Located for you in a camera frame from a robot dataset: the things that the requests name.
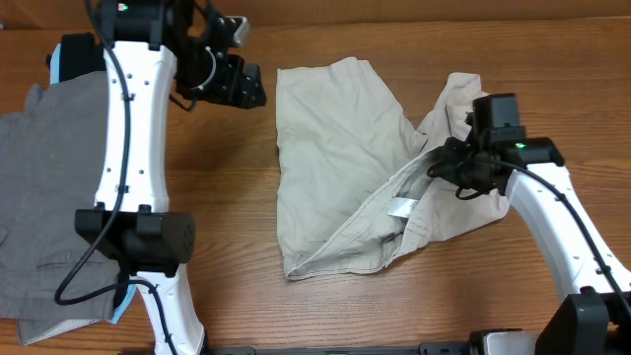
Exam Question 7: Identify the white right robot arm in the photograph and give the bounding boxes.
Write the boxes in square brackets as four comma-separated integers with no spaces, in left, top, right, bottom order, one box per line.
[428,138,630,354]

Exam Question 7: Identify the black folded garment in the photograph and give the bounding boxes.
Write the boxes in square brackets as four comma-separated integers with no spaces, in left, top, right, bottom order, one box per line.
[46,33,105,85]

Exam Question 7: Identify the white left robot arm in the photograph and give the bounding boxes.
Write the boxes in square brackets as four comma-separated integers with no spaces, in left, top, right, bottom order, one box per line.
[74,1,266,354]

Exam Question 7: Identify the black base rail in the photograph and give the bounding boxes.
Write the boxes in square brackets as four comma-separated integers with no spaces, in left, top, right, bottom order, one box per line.
[117,340,474,355]

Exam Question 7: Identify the grey folded shorts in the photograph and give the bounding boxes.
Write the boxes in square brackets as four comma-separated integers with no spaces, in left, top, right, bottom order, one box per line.
[1,72,115,345]

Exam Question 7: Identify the light blue folded garment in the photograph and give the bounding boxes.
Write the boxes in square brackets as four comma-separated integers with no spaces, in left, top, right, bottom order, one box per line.
[48,41,138,325]

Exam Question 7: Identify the beige shorts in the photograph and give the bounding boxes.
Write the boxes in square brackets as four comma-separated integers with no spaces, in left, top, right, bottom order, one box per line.
[276,57,509,280]

